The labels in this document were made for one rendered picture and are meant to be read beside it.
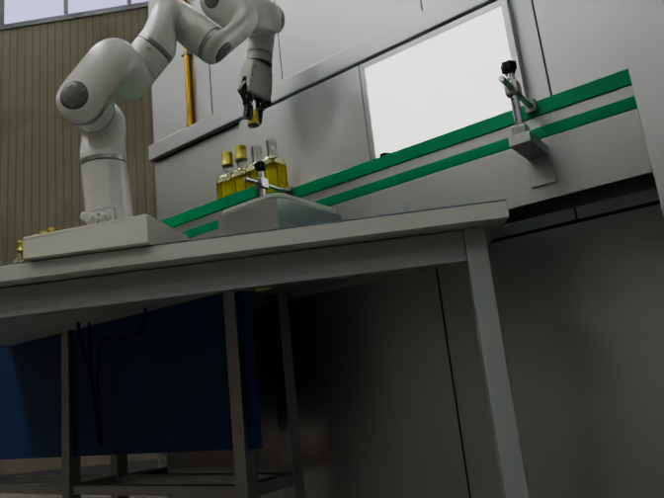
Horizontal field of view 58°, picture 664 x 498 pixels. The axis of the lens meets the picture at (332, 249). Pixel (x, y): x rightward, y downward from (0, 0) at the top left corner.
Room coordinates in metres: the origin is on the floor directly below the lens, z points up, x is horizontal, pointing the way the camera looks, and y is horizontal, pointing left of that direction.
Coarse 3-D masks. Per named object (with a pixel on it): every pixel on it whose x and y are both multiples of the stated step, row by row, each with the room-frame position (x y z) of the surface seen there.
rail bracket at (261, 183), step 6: (258, 162) 1.40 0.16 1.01; (264, 162) 1.40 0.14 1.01; (258, 168) 1.40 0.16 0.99; (264, 168) 1.40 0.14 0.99; (258, 174) 1.40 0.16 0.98; (246, 180) 1.36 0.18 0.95; (252, 180) 1.38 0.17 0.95; (258, 180) 1.40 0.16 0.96; (264, 180) 1.40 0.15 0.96; (258, 186) 1.40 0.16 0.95; (264, 186) 1.40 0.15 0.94; (270, 186) 1.43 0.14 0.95; (276, 186) 1.45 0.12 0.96; (264, 192) 1.40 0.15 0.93; (282, 192) 1.47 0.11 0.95; (288, 192) 1.49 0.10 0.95
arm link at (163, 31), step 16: (160, 0) 1.17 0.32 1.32; (176, 0) 1.19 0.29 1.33; (160, 16) 1.15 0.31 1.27; (176, 16) 1.19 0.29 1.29; (192, 16) 1.20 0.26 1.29; (144, 32) 1.15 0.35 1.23; (160, 32) 1.15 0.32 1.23; (176, 32) 1.21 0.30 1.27; (192, 32) 1.20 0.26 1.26; (208, 32) 1.20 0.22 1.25; (160, 48) 1.16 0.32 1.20; (192, 48) 1.23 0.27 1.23
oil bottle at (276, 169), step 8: (264, 160) 1.57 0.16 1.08; (272, 160) 1.55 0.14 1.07; (280, 160) 1.57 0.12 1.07; (272, 168) 1.55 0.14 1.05; (280, 168) 1.56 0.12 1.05; (264, 176) 1.57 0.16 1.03; (272, 176) 1.55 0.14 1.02; (280, 176) 1.56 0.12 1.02; (272, 184) 1.55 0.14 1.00; (280, 184) 1.56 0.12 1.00; (288, 184) 1.59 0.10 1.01; (280, 192) 1.56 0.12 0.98
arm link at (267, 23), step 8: (248, 0) 1.36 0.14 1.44; (256, 0) 1.38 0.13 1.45; (264, 0) 1.40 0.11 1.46; (256, 8) 1.38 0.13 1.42; (264, 8) 1.39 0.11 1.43; (272, 8) 1.41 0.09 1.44; (280, 8) 1.46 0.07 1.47; (264, 16) 1.40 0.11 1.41; (272, 16) 1.42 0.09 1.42; (280, 16) 1.46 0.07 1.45; (264, 24) 1.42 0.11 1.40; (272, 24) 1.44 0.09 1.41; (280, 24) 1.47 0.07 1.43; (256, 32) 1.51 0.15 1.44; (264, 32) 1.51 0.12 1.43; (272, 32) 1.50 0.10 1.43; (280, 32) 1.51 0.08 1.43
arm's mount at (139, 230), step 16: (96, 224) 1.10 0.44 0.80; (112, 224) 1.10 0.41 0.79; (128, 224) 1.10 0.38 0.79; (144, 224) 1.09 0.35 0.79; (160, 224) 1.16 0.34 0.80; (32, 240) 1.11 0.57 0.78; (48, 240) 1.11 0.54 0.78; (64, 240) 1.11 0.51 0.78; (80, 240) 1.10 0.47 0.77; (96, 240) 1.10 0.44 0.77; (112, 240) 1.10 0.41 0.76; (128, 240) 1.10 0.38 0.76; (144, 240) 1.10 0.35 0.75; (160, 240) 1.16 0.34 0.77; (176, 240) 1.25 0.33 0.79; (32, 256) 1.11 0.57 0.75; (48, 256) 1.12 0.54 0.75
